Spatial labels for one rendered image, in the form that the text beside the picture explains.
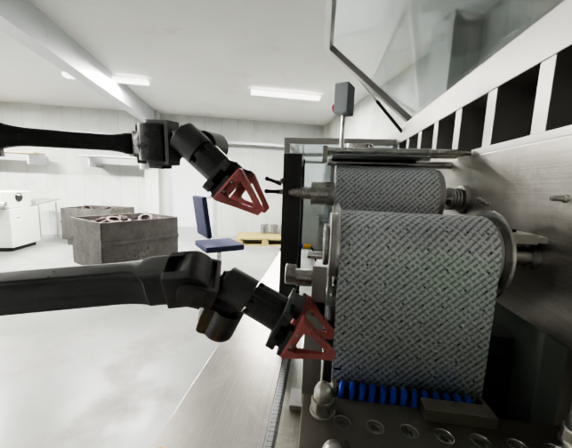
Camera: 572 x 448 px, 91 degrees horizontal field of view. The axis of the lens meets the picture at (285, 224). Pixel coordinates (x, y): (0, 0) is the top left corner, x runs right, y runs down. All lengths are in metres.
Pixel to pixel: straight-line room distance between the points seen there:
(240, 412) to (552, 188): 0.67
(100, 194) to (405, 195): 7.80
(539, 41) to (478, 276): 0.42
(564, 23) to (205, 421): 0.91
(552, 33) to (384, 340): 0.57
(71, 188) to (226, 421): 8.00
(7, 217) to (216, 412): 6.49
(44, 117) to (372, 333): 8.59
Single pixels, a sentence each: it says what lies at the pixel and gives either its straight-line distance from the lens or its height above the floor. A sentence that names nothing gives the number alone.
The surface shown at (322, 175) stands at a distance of 1.47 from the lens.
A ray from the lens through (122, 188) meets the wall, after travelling 7.97.
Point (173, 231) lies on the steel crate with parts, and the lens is 4.83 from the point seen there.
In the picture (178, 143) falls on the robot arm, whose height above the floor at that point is 1.42.
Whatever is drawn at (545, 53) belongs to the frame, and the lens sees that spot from 0.69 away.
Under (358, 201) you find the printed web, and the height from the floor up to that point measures 1.32.
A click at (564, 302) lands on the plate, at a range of 0.58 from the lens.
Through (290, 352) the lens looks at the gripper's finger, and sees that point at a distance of 0.45.
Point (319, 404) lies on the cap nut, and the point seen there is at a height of 1.05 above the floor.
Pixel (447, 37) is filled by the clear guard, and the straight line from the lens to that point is 0.95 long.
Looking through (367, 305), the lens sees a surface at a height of 1.17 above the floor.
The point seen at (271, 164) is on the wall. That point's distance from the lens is 7.50.
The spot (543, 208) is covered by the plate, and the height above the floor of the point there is 1.33.
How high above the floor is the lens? 1.35
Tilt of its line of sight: 8 degrees down
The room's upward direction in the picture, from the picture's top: 2 degrees clockwise
